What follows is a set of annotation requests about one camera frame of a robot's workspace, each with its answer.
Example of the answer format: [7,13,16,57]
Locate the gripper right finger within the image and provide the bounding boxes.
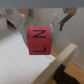
[49,7,80,36]

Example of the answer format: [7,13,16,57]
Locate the black drawer handle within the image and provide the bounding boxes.
[53,64,69,84]

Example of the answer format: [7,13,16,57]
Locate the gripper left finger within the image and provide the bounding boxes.
[5,8,33,41]

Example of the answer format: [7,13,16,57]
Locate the pink block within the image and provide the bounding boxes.
[26,25,54,55]

